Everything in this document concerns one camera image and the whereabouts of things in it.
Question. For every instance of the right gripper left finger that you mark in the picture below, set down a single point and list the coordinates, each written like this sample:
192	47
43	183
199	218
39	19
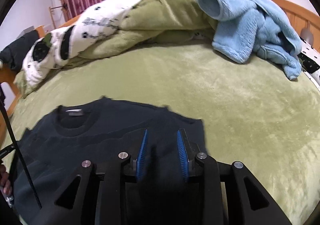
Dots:
96	193

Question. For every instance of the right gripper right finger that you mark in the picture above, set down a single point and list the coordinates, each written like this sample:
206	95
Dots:
230	193

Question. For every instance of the dark navy sweatshirt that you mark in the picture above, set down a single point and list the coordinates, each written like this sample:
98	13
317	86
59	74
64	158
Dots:
97	131

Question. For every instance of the dark clothes on footboard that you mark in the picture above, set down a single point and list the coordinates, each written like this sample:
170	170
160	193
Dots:
13	54

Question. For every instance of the green plush bed sheet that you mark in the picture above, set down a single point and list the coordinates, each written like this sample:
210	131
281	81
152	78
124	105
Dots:
251	112

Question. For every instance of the green plush blanket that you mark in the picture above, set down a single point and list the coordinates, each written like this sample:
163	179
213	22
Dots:
154	21

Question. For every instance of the light blue fleece garment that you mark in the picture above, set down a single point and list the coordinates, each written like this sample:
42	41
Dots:
245	27

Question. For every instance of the white black patterned pillow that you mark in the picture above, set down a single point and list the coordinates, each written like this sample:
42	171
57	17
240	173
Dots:
309	59

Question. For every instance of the white black patterned quilt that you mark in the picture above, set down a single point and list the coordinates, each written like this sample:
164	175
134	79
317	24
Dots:
56	48

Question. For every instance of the wooden bed frame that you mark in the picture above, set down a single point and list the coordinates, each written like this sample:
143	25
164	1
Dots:
299	17

